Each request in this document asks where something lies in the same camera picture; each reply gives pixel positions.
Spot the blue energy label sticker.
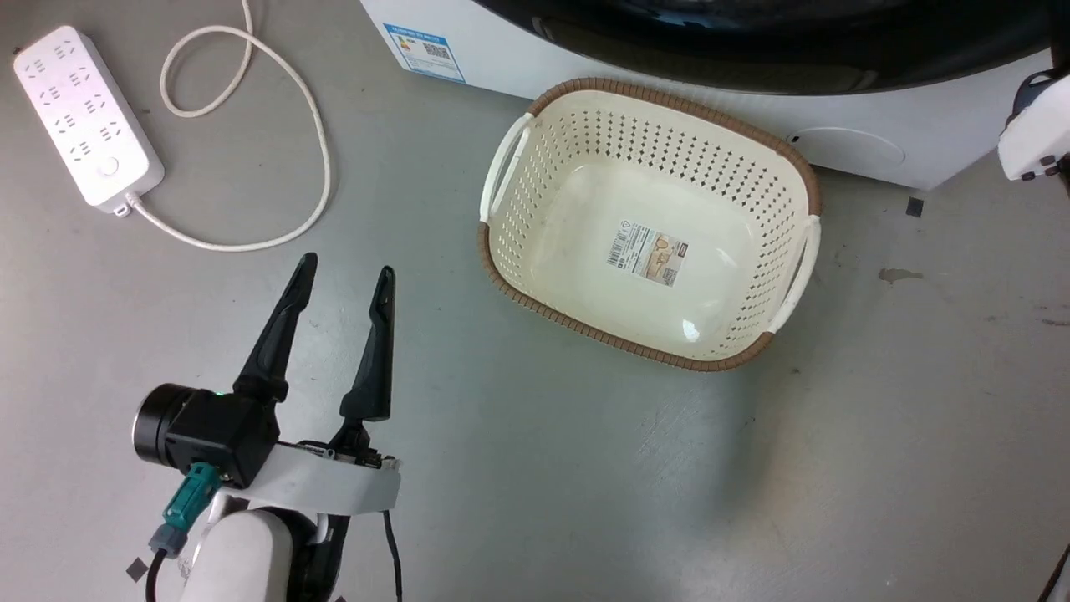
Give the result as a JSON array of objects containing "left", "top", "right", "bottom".
[{"left": 382, "top": 23, "right": 467, "bottom": 84}]

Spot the black round washing machine door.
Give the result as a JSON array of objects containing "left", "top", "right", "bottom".
[{"left": 471, "top": 0, "right": 1070, "bottom": 95}]

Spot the teal cable connector plug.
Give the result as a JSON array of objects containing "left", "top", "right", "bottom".
[{"left": 149, "top": 462, "right": 223, "bottom": 559}]

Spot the paper label sticker in basket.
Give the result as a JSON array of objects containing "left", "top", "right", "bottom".
[{"left": 606, "top": 220, "right": 690, "bottom": 288}]

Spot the white washing machine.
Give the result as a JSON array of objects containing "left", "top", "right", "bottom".
[{"left": 359, "top": 0, "right": 1056, "bottom": 192}]

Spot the round white filter cover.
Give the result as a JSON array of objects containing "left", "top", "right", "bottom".
[{"left": 789, "top": 126, "right": 907, "bottom": 171}]

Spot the white power strip cord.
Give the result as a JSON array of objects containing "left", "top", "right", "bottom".
[{"left": 125, "top": 0, "right": 333, "bottom": 253}]

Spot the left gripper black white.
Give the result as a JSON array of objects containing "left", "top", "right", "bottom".
[{"left": 132, "top": 253, "right": 401, "bottom": 516}]

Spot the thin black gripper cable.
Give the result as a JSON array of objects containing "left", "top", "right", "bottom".
[{"left": 383, "top": 510, "right": 405, "bottom": 602}]

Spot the cream laundry basket brown rim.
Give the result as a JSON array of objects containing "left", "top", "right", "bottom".
[{"left": 477, "top": 78, "right": 823, "bottom": 373}]

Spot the white power strip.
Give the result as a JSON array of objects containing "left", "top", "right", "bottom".
[{"left": 13, "top": 25, "right": 166, "bottom": 215}]

